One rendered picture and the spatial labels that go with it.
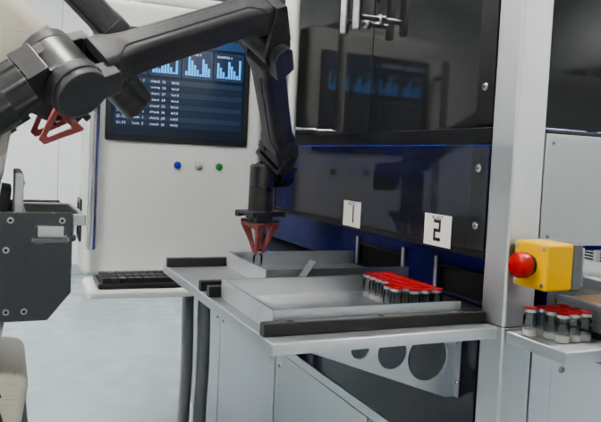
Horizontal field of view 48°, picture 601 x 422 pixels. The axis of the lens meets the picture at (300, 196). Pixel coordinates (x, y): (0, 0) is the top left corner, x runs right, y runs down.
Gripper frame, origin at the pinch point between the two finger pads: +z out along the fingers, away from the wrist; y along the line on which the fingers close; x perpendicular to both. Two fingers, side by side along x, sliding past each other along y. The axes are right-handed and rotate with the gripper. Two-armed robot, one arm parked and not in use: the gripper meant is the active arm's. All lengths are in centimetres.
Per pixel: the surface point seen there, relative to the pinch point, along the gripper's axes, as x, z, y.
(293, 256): 2.2, 2.6, 12.7
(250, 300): -37.4, 1.1, -29.2
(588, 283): -71, -4, 14
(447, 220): -47.7, -12.1, 7.1
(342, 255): -1.6, 2.6, 25.8
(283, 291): -25.8, 3.5, -13.1
